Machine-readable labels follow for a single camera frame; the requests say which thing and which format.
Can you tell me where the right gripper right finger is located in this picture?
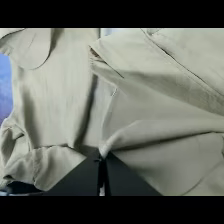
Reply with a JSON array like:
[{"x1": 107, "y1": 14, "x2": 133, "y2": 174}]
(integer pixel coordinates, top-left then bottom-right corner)
[{"x1": 103, "y1": 151, "x2": 163, "y2": 197}]

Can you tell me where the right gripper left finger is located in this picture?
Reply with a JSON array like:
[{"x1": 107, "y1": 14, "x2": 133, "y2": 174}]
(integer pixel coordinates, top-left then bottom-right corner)
[{"x1": 42, "y1": 148, "x2": 103, "y2": 197}]

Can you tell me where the pale green shirt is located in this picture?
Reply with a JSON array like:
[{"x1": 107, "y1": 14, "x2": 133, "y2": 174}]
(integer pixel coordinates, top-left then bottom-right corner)
[{"x1": 0, "y1": 27, "x2": 224, "y2": 197}]

